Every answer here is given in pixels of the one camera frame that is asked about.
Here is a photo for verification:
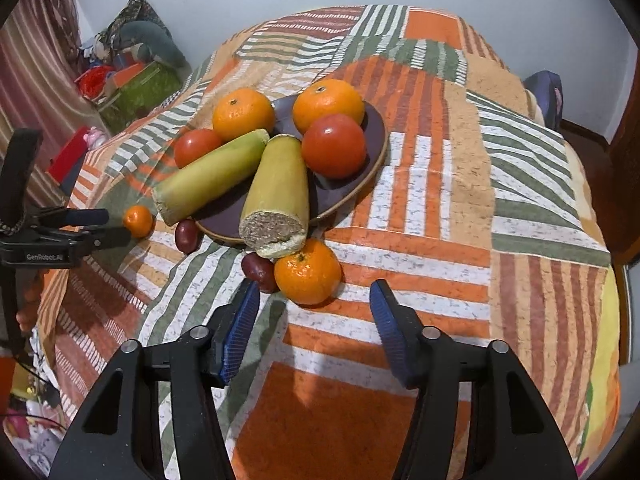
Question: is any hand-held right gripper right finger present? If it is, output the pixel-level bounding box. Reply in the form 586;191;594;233
369;279;593;480

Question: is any dark red date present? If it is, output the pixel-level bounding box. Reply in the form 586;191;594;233
241;252;279;294
174;218;200;254

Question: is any small tangerine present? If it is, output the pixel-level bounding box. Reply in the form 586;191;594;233
122;205;154;239
273;238;343;307

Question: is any striped brown curtain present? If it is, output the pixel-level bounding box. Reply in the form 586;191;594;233
0;0;81;206

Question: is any purple round plate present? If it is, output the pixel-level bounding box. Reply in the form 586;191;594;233
192;96;390;247

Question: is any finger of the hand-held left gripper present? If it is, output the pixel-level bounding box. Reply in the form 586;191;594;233
30;208;110;229
75;227;133;262

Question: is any green patterned bag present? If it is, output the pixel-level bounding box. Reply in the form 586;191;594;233
97;62;183;132

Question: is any red box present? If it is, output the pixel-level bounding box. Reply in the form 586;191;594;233
46;127;97;187

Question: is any large orange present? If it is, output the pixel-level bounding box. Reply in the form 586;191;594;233
212;87;276;142
292;79;366;135

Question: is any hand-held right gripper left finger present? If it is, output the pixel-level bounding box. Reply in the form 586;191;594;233
47;277;261;480

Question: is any red plastic bag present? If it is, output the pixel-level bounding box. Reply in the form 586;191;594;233
75;66;114;102

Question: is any red tomato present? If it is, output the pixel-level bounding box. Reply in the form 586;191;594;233
301;113;368;179
173;128;224;169

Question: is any brown wooden door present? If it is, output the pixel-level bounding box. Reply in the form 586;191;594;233
606;60;640;267

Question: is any blue grey backpack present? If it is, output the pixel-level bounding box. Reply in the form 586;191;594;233
522;71;565;131

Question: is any camouflage patterned cloth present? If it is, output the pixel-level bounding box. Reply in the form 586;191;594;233
97;0;168;47

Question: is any striped patchwork blanket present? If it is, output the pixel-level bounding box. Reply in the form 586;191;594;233
35;4;623;480

